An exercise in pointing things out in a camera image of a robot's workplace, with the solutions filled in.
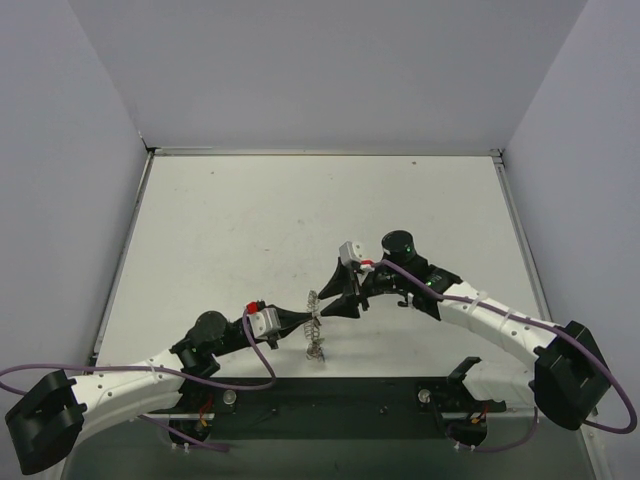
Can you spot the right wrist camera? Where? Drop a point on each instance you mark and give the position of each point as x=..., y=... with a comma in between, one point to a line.
x=353, y=256

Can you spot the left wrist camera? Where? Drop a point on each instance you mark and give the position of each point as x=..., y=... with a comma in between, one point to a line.
x=264, y=320

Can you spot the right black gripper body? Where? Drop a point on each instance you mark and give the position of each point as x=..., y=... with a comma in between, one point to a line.
x=359, y=288

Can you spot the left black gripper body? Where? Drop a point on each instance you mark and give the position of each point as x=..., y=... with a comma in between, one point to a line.
x=287, y=321

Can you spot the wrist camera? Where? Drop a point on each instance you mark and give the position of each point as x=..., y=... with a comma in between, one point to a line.
x=353, y=256
x=264, y=320

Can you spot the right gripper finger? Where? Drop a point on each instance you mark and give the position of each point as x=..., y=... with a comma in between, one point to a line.
x=344, y=307
x=341, y=281

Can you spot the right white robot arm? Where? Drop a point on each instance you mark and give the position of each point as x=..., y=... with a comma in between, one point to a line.
x=558, y=369

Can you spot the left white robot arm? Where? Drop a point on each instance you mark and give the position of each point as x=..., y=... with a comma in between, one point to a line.
x=70, y=404

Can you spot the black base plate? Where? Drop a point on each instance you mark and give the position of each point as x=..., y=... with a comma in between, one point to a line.
x=369, y=408

